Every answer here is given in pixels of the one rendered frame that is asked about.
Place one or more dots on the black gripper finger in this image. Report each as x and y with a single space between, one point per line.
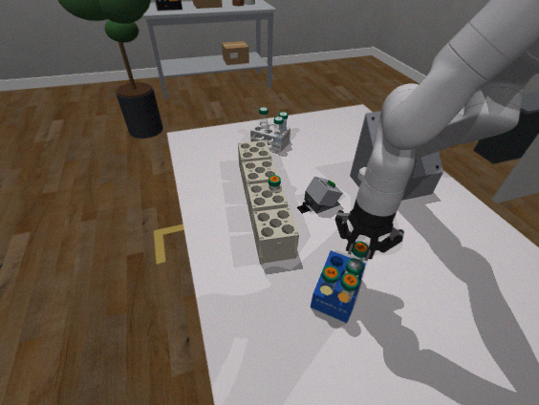
396 237
343 229

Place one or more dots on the beige bucket adapter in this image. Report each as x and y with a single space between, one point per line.
251 151
283 243
261 198
257 171

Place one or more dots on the green tube cap with grey label dot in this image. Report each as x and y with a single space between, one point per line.
354 266

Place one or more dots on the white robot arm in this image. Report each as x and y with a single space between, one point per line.
494 42

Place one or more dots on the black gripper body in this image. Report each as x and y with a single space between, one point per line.
383 224

